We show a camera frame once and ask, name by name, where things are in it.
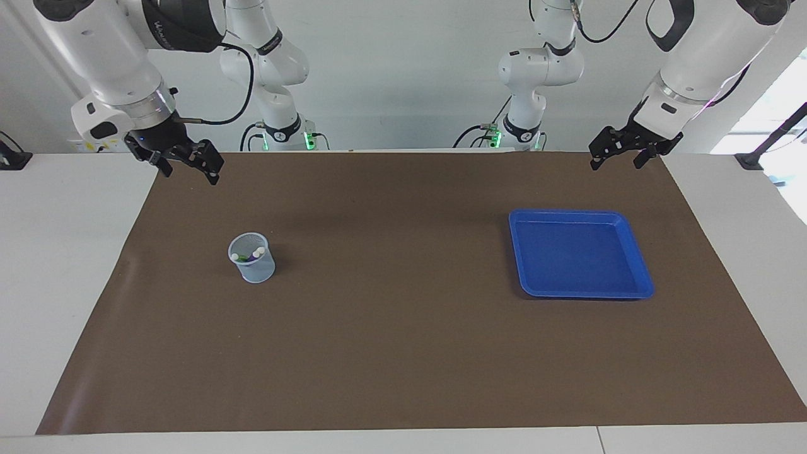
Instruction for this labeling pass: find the brown table mat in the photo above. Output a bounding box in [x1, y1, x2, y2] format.
[36, 151, 807, 436]

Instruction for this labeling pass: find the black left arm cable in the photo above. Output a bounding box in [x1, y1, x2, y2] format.
[569, 0, 641, 45]

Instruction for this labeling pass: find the black table clamp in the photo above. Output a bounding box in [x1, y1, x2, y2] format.
[0, 131, 33, 171]

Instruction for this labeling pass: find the translucent plastic pen cup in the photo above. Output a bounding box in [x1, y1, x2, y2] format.
[228, 232, 276, 284]

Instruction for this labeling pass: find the black base cable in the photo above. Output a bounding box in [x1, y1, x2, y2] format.
[453, 95, 513, 149]
[240, 122, 267, 152]

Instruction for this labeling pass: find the black pole stand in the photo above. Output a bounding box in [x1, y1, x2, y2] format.
[734, 101, 807, 171]

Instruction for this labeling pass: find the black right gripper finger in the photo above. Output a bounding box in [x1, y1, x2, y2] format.
[189, 140, 225, 186]
[146, 151, 175, 178]

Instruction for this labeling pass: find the white wall socket box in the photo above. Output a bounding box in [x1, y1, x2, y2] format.
[68, 139, 129, 154]

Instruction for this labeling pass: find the blue plastic tray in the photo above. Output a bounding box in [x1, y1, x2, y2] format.
[508, 209, 655, 300]

